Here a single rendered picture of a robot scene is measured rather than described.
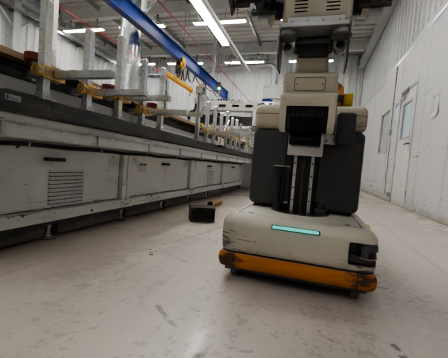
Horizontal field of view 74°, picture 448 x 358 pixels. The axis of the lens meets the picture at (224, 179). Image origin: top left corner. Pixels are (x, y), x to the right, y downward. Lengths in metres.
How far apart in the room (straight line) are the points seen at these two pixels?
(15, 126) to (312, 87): 1.19
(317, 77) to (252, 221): 0.65
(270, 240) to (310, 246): 0.16
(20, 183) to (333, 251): 1.47
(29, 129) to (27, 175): 0.36
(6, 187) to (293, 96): 1.36
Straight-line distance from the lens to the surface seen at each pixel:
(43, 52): 1.52
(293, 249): 1.24
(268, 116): 1.57
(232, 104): 6.44
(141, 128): 2.01
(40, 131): 1.50
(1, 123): 1.39
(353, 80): 12.65
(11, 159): 1.71
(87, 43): 1.74
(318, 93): 1.27
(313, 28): 1.30
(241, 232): 1.26
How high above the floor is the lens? 0.49
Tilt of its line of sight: 3 degrees down
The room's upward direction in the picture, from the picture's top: 5 degrees clockwise
